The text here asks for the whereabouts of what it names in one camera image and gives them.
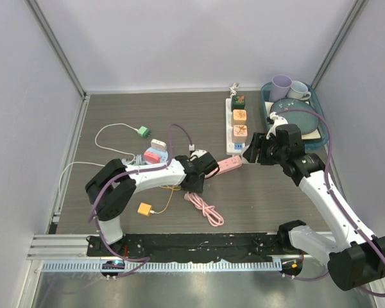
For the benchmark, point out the purple cup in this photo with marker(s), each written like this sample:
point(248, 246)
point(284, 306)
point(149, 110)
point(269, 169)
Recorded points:
point(280, 86)

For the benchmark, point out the white multicolour power strip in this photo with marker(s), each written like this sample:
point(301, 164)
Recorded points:
point(231, 148)

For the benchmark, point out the teal plastic tray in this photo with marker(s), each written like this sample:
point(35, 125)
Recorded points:
point(310, 145)

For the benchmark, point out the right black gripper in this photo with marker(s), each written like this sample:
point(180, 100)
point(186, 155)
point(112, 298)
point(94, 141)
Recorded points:
point(259, 141)

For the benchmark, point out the pink power strip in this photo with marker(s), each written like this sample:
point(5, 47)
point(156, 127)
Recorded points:
point(229, 164)

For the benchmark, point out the white charger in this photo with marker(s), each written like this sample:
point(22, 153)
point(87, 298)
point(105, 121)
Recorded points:
point(158, 145)

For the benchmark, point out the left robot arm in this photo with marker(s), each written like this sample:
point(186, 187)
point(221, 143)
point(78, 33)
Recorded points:
point(110, 190)

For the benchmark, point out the pink cube socket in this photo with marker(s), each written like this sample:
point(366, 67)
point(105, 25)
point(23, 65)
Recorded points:
point(239, 133)

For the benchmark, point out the green plug adapter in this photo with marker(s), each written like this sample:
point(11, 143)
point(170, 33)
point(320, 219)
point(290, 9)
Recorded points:
point(143, 132)

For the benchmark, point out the cream square plate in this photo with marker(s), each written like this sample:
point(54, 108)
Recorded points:
point(311, 136)

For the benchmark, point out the grey blue mug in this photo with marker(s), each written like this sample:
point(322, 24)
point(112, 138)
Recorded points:
point(299, 90)

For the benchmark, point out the black mounting base plate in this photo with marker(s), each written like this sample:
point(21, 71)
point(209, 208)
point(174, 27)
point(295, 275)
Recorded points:
point(203, 247)

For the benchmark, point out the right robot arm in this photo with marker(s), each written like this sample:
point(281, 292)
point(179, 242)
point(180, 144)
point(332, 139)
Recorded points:
point(355, 256)

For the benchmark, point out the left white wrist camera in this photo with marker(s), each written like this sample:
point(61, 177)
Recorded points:
point(195, 150)

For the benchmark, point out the orange cube socket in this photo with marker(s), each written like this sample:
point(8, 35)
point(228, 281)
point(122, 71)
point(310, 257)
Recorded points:
point(239, 117)

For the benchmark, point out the dark green cube socket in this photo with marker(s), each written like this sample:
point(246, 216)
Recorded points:
point(238, 102)

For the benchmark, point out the dark blue plate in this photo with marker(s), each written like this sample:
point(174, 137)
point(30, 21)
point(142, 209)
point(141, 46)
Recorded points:
point(306, 122)

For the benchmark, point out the round light blue socket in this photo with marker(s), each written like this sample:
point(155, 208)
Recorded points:
point(139, 159)

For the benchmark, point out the red pink charger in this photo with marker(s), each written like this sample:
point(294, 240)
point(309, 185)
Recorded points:
point(151, 157)

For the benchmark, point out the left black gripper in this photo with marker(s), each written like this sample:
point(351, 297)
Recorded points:
point(196, 189)

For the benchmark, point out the yellow charger block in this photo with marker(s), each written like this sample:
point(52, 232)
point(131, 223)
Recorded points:
point(144, 209)

